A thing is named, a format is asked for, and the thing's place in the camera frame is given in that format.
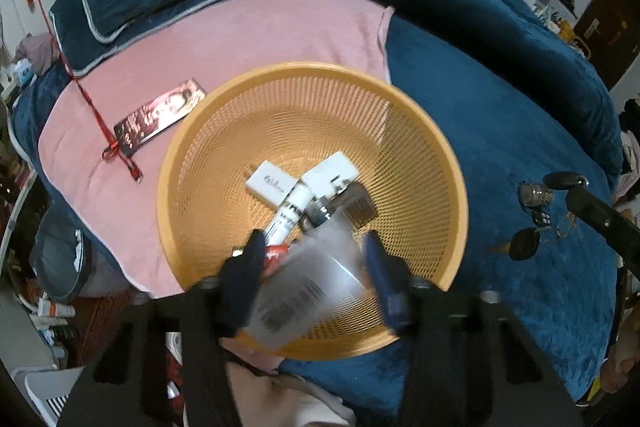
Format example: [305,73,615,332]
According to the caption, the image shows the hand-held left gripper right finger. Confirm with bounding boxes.
[362,231,586,427]

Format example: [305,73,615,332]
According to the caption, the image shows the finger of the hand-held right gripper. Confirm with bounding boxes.
[566,184,640,283]

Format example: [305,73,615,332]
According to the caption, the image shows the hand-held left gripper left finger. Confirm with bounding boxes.
[60,229,271,427]

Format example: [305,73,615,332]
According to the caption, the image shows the red and white lighter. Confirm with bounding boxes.
[232,244,291,275]

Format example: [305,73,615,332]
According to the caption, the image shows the clear blue spray bottle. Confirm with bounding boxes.
[247,194,378,353]

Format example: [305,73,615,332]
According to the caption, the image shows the white lip balm tube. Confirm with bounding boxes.
[263,184,313,248]

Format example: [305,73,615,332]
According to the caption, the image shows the white usb charger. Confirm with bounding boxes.
[245,161,296,208]

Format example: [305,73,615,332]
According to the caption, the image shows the white power adapter with prongs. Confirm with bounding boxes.
[300,151,361,198]

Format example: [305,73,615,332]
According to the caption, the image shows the orange plastic basket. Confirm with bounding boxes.
[156,62,469,362]

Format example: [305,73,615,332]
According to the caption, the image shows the person's beige clothing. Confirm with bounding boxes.
[225,352,356,427]

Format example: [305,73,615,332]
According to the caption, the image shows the blue plush blanket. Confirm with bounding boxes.
[12,0,626,427]

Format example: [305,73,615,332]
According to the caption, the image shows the dark photo card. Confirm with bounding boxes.
[114,77,207,156]

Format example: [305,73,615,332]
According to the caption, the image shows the brown door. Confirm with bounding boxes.
[575,0,640,88]

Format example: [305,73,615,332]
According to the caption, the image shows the grey blue cushion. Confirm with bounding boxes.
[32,207,91,303]

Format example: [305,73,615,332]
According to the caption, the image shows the white orange tube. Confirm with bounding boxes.
[30,299,76,318]

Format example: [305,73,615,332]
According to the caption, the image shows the pink blanket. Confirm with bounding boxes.
[37,0,396,303]

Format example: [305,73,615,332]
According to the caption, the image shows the white plastic crate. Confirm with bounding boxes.
[22,367,86,427]

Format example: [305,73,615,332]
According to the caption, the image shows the metal key ring clasp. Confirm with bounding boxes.
[550,214,578,238]

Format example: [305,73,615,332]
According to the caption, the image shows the red strap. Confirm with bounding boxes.
[22,0,146,185]

